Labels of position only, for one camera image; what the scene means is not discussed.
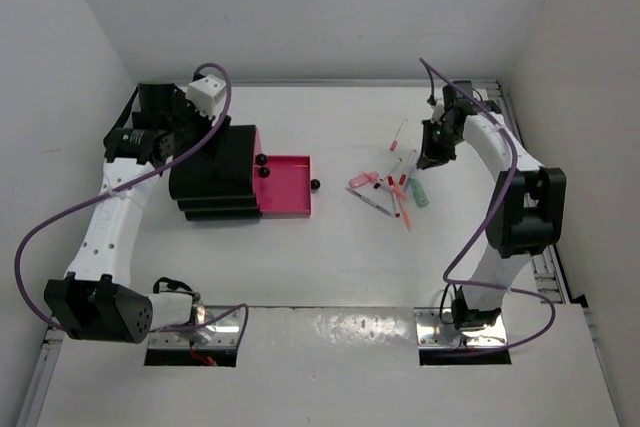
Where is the black drawer cabinet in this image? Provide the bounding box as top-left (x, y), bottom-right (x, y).
top-left (169, 125), bottom-right (261, 222)

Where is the white marker red cap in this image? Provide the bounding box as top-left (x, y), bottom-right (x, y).
top-left (389, 118), bottom-right (408, 152)

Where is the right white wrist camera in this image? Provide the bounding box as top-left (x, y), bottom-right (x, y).
top-left (431, 102), bottom-right (445, 123)

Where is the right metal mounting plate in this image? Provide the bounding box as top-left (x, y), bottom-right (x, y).
top-left (414, 307), bottom-right (508, 350)

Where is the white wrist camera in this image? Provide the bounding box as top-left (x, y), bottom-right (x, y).
top-left (431, 102), bottom-right (445, 123)
top-left (185, 75), bottom-right (226, 117)

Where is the pink highlighter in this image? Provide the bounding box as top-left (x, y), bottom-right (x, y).
top-left (348, 172), bottom-right (378, 189)

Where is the pink top drawer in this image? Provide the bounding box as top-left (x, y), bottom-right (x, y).
top-left (254, 128), bottom-right (268, 167)

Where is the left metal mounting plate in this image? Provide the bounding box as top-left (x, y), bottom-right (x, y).
top-left (148, 304), bottom-right (250, 351)

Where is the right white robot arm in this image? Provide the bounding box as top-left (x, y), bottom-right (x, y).
top-left (416, 81), bottom-right (567, 330)

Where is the white marker black cap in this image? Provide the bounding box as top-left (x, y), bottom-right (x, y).
top-left (373, 157), bottom-right (403, 189)

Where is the orange pen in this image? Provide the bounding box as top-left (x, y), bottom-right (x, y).
top-left (388, 178), bottom-right (412, 232)
top-left (362, 173), bottom-right (407, 201)

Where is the blue pen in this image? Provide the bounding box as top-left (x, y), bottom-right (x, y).
top-left (402, 165), bottom-right (419, 192)

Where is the green highlighter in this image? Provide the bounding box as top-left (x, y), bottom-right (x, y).
top-left (410, 178), bottom-right (429, 208)

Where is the white marker red end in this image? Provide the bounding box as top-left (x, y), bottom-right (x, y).
top-left (398, 149), bottom-right (417, 186)

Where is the grey ballpoint pen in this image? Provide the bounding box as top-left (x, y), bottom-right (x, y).
top-left (344, 187), bottom-right (395, 218)

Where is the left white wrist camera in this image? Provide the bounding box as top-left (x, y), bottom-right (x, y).
top-left (185, 75), bottom-right (226, 117)

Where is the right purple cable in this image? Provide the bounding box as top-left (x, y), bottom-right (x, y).
top-left (418, 57), bottom-right (557, 351)

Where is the metal mounting plate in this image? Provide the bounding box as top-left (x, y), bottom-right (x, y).
top-left (414, 307), bottom-right (508, 350)
top-left (148, 304), bottom-right (250, 351)

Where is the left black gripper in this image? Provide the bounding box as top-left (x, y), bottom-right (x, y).
top-left (163, 91), bottom-right (229, 162)

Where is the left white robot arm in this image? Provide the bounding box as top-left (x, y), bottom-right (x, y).
top-left (44, 75), bottom-right (229, 344)

